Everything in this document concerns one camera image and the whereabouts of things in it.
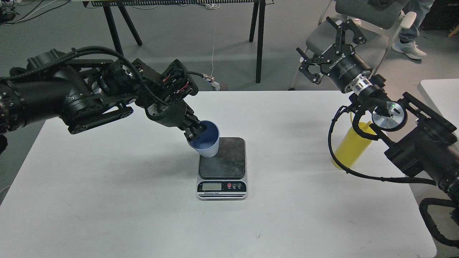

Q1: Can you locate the blue plastic cup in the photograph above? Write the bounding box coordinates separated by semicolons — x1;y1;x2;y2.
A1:
188;120;220;157

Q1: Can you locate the grey office chair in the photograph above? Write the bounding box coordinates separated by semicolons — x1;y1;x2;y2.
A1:
304;0;416;75

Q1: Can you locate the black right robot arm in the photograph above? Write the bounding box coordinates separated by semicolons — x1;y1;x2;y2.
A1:
297;17;459;248

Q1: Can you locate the person leg with sneaker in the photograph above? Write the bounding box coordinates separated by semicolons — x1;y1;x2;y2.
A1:
391;0;434;60

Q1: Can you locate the digital kitchen scale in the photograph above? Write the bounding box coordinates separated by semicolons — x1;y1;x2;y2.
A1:
196;137;248;200

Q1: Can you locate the yellow squeeze bottle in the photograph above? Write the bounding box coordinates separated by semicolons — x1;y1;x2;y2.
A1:
332;126;373;168

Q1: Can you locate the white power adapter on floor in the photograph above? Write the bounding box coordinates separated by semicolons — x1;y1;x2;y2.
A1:
210;81;228;91

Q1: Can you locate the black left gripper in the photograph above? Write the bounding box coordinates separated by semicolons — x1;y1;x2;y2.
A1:
143;60;208;142

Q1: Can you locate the white hanging cable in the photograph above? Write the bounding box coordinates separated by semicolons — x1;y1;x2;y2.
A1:
207;4;217;77

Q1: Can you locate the black-legged background table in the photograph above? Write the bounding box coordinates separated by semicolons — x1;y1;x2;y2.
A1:
82;0;275;83

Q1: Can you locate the floor cables top left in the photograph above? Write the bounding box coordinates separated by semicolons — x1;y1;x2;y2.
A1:
0;0;68;25

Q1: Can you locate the white side table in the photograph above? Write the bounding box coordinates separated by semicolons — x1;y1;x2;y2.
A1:
417;78;459;128

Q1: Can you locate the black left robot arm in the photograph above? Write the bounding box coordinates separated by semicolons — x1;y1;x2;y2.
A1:
1;46;207;152

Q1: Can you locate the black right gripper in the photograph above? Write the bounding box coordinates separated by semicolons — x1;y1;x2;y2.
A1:
296;16;373;94

